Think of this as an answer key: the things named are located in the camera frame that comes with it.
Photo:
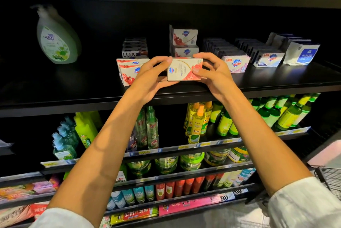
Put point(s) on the yellow red packets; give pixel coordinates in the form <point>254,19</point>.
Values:
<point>134,215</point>

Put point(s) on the black store shelf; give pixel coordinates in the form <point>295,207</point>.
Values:
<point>64,89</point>
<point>21,178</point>

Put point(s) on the stack of red-white soap boxes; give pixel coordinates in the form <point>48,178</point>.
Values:
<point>128,70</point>

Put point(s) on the row of white pink soap boxes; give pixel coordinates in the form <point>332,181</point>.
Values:
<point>234,62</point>

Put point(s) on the row of white blue soap boxes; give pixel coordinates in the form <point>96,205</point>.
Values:
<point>269,59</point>

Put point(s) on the long pink packet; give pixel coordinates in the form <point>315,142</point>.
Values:
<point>194,204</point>

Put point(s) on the person's right forearm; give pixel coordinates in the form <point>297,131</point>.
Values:
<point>269,142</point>

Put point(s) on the red snack packet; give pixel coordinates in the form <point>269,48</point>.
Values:
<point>40,209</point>

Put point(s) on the person's right hand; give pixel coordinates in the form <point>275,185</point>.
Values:
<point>218,76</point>

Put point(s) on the row of purple soap boxes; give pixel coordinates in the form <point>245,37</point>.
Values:
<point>134,48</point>

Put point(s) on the green white box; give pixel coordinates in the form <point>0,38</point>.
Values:
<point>121,177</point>

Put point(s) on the person's left forearm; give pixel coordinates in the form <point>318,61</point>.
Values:
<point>96,161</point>

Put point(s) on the pale green pump soap bottle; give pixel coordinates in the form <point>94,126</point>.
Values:
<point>56,39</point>

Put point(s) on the row of white red soap boxes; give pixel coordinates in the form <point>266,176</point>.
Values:
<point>185,38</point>

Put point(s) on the green lidded wipe tub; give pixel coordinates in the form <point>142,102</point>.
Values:
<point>193,161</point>
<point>167,164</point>
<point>139,167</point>

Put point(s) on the person's left hand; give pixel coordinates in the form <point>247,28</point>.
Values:
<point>152,81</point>

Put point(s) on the white red printed soap box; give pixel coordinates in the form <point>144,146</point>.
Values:
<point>184,69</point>

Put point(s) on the row of white upright packs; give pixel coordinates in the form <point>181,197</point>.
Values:
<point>303,54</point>

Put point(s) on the clear green spray bottles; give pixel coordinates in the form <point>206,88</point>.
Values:
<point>149,129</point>

